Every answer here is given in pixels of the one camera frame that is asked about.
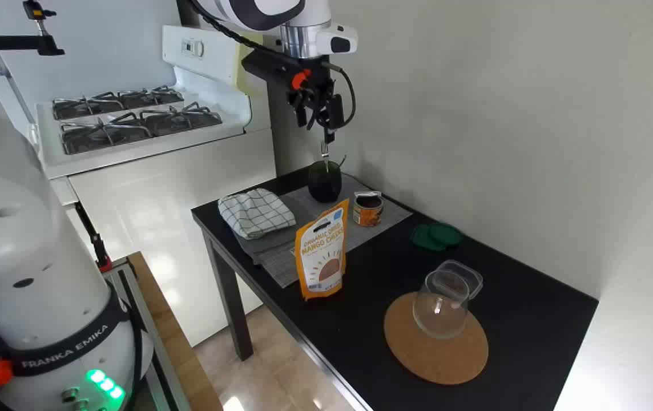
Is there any clear glass cup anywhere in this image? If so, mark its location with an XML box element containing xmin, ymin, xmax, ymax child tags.
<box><xmin>410</xmin><ymin>268</ymin><xmax>475</xmax><ymax>342</ymax></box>

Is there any black mug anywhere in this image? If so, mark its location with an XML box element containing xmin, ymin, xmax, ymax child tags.
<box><xmin>306</xmin><ymin>155</ymin><xmax>346</xmax><ymax>205</ymax></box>

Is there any square clear lidded container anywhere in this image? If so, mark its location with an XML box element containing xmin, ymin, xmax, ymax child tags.
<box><xmin>436</xmin><ymin>258</ymin><xmax>487</xmax><ymax>303</ymax></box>

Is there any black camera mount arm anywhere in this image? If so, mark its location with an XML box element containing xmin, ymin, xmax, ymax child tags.
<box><xmin>0</xmin><ymin>0</ymin><xmax>65</xmax><ymax>60</ymax></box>

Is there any white gas stove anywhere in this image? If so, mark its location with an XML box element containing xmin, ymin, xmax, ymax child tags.
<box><xmin>35</xmin><ymin>22</ymin><xmax>281</xmax><ymax>349</ymax></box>

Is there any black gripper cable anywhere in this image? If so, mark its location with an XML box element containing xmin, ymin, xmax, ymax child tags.
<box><xmin>328</xmin><ymin>61</ymin><xmax>361</xmax><ymax>127</ymax></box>

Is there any black stove burner grate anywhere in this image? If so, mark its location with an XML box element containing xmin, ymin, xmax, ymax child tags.
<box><xmin>56</xmin><ymin>101</ymin><xmax>225</xmax><ymax>157</ymax></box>
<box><xmin>51</xmin><ymin>82</ymin><xmax>188</xmax><ymax>123</ymax></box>

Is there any black table leg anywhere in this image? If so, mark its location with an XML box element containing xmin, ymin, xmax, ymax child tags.
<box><xmin>201</xmin><ymin>234</ymin><xmax>258</xmax><ymax>364</ymax></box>

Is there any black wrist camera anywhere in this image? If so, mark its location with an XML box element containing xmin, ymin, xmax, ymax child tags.
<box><xmin>240</xmin><ymin>45</ymin><xmax>315</xmax><ymax>94</ymax></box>

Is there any grey woven placemat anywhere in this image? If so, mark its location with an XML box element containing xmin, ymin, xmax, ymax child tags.
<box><xmin>243</xmin><ymin>173</ymin><xmax>416</xmax><ymax>290</ymax></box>

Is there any round cork mat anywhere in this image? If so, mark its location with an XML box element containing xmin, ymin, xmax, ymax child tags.
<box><xmin>382</xmin><ymin>290</ymin><xmax>491</xmax><ymax>389</ymax></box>

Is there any wooden plank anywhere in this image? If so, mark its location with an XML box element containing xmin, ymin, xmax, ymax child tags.
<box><xmin>125</xmin><ymin>251</ymin><xmax>225</xmax><ymax>411</ymax></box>

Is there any orange food pouch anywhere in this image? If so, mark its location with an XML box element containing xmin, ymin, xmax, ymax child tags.
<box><xmin>293</xmin><ymin>197</ymin><xmax>353</xmax><ymax>303</ymax></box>

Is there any black rod with red clamp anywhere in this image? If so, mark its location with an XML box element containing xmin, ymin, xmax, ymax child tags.
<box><xmin>71</xmin><ymin>199</ymin><xmax>116</xmax><ymax>277</ymax></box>

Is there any green plastic lid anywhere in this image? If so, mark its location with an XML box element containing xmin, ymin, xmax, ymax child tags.
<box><xmin>406</xmin><ymin>219</ymin><xmax>466</xmax><ymax>257</ymax></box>

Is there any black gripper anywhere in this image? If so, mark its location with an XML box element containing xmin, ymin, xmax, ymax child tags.
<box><xmin>288</xmin><ymin>57</ymin><xmax>350</xmax><ymax>149</ymax></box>

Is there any white checked cloth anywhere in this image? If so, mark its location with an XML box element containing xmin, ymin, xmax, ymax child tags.
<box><xmin>215</xmin><ymin>187</ymin><xmax>299</xmax><ymax>243</ymax></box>

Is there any small jar with brown contents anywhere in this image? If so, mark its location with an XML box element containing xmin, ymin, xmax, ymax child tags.
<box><xmin>350</xmin><ymin>189</ymin><xmax>385</xmax><ymax>231</ymax></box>

